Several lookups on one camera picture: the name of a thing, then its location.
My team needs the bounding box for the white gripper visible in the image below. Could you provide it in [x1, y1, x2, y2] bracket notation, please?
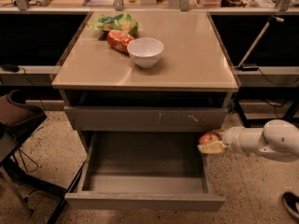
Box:
[197, 126, 265, 154]

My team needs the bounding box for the red apple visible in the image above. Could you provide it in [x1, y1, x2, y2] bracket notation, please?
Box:
[199, 132, 221, 145]

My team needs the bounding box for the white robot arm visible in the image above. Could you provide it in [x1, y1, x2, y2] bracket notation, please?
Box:
[197, 119, 299, 162]

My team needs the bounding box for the grey drawer cabinet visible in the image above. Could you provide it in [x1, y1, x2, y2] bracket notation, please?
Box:
[50, 10, 241, 151]

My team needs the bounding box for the open grey middle drawer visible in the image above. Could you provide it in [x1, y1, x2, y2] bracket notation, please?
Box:
[66, 132, 225, 212]

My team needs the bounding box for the closed grey upper drawer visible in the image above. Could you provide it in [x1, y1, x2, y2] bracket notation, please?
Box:
[64, 105, 227, 133]

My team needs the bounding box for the white stick with base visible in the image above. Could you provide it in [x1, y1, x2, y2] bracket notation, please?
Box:
[235, 15, 284, 71]

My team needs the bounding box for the black sneaker with stripes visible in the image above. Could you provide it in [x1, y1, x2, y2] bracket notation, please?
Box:
[282, 192, 299, 221]

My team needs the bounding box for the white bowl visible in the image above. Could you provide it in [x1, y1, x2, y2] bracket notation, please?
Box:
[127, 37, 164, 68]

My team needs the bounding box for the orange snack bag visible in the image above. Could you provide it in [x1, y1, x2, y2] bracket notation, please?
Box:
[107, 30, 134, 53]

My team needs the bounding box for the green chip bag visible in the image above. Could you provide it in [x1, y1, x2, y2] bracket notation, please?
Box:
[87, 13, 138, 35]

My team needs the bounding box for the brown office chair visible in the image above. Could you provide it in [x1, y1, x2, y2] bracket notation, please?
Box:
[0, 90, 67, 224]

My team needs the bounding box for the black power adapter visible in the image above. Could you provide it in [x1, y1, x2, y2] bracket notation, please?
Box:
[0, 63, 20, 73]

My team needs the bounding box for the black table leg frame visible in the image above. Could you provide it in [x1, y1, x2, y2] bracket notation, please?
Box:
[232, 88, 299, 128]

